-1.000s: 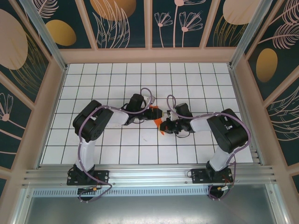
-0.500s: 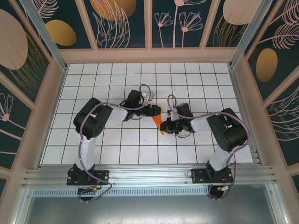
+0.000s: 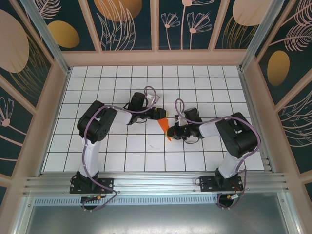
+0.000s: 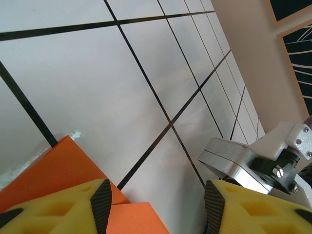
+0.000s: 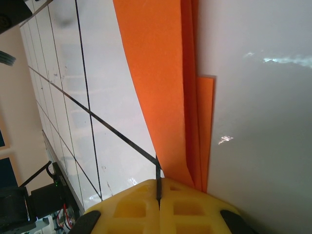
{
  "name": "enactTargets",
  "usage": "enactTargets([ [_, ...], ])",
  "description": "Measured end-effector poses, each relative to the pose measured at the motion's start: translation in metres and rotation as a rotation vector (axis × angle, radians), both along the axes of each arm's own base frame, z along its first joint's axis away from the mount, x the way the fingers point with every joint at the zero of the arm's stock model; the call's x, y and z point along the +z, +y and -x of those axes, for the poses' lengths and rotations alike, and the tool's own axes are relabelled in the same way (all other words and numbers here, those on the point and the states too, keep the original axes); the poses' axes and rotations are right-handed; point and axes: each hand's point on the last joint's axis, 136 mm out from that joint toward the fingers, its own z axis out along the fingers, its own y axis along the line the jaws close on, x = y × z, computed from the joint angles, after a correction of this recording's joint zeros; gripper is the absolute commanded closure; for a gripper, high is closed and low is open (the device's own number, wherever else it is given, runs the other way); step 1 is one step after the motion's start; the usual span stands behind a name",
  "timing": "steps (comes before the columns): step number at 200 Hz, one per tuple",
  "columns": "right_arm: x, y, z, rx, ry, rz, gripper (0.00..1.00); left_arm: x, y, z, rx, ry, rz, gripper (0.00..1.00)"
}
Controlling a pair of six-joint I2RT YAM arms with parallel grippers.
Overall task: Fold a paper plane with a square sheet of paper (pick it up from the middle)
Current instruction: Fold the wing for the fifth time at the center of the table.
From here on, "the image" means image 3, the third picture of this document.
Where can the orange square paper sheet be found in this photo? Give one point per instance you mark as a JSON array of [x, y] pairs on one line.
[[163, 124]]

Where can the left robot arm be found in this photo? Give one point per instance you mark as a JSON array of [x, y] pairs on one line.
[[96, 124]]

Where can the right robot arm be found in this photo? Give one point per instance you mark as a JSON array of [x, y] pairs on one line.
[[239, 139]]

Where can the steel sheet tray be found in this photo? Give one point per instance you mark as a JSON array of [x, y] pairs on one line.
[[156, 219]]

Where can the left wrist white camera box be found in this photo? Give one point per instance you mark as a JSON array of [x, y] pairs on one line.
[[152, 97]]

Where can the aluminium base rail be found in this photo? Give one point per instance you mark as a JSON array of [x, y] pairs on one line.
[[156, 182]]

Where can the aluminium side rail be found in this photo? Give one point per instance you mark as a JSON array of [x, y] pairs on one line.
[[248, 97]]

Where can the aluminium frame post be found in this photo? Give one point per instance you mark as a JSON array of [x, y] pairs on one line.
[[260, 31], [46, 31]]

